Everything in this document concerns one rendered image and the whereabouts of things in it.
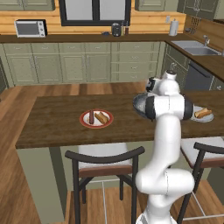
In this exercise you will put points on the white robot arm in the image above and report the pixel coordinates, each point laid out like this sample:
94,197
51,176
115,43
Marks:
164,151

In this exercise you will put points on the tan hot dog bun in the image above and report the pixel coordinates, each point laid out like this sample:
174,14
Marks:
101,117
203,113

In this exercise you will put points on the brown sausage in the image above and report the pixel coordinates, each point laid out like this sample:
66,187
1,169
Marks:
92,117

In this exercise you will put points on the grey metal bowl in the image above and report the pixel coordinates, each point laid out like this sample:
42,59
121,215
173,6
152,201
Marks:
139,105

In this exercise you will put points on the red-rimmed white plate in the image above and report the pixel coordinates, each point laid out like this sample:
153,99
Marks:
84,121

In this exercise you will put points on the grey plate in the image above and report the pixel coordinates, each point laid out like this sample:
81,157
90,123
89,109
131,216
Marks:
204,119

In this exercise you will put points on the dark wooden cushioned stool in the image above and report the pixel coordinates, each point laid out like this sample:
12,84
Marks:
201,151
102,159

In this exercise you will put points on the wooden-topped kitchen island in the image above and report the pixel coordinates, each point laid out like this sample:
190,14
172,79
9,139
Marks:
55,122

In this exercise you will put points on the green base cupboard run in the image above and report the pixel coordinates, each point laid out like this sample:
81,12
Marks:
73,62
175,65

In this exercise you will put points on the small dark dish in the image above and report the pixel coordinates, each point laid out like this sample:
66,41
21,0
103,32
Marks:
105,33

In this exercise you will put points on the dark round jar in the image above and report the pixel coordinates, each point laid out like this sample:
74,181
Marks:
115,29

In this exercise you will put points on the dark grey dishwasher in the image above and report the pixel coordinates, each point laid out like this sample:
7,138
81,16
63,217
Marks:
197,76

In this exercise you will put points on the black-framed window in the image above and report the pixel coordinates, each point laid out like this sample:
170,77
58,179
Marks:
94,10

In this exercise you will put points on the white paper towel roll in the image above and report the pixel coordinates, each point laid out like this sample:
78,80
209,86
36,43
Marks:
173,27

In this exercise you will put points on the steel sink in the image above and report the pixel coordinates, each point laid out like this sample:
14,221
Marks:
195,48

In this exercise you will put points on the white toaster oven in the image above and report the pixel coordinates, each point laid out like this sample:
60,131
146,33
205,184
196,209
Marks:
30,28

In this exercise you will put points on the steel tap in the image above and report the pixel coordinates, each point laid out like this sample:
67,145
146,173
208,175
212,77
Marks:
206,40

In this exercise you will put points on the white wall socket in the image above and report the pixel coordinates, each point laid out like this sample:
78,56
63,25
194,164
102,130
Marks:
167,19

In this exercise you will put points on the green wall cupboard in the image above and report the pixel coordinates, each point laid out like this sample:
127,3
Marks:
150,4
27,4
201,7

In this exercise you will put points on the rail with hanging tools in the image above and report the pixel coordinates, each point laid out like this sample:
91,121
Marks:
194,24

